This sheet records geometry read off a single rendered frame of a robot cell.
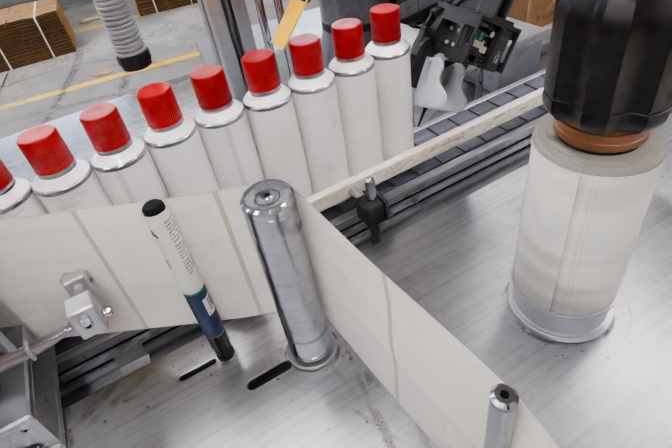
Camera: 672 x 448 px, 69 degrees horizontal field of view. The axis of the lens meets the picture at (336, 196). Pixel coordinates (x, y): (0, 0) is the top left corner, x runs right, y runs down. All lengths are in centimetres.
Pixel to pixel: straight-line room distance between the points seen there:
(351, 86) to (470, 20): 15
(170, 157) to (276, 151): 11
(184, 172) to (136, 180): 5
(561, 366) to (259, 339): 27
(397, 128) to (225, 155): 22
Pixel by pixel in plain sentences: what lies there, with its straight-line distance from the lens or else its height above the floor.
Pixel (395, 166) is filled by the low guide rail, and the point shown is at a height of 91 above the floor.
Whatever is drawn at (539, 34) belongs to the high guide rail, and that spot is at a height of 96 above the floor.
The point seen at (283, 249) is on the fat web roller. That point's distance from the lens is 35.
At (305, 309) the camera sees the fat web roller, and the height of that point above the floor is 96.
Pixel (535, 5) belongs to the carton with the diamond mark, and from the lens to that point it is 106.
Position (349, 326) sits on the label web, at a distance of 39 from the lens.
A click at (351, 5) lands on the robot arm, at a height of 99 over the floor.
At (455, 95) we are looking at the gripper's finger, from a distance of 64.
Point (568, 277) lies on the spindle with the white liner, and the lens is 42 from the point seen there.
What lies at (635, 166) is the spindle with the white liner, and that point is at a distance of 36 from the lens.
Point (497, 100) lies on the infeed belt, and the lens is 80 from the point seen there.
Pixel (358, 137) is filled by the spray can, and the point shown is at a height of 96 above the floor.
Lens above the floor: 127
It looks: 39 degrees down
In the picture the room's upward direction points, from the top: 10 degrees counter-clockwise
